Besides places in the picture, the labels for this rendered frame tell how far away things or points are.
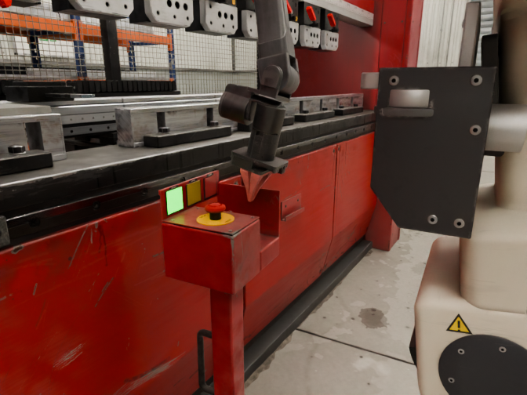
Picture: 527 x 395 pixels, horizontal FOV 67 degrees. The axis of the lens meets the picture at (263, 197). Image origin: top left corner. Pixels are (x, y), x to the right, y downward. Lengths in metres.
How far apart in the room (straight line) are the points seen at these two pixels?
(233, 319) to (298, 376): 0.75
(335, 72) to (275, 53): 1.84
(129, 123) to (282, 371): 1.05
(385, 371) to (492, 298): 1.21
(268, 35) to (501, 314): 0.56
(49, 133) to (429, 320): 0.76
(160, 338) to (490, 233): 0.84
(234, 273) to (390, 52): 1.95
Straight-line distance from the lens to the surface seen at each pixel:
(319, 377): 1.59
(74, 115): 1.25
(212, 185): 0.89
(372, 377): 1.63
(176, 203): 0.79
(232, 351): 0.92
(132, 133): 1.04
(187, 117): 1.17
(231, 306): 0.86
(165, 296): 1.05
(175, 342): 1.14
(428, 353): 0.52
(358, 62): 2.53
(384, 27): 2.50
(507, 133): 0.42
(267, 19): 0.78
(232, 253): 0.70
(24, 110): 0.62
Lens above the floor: 1.03
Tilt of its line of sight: 16 degrees down
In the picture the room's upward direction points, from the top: straight up
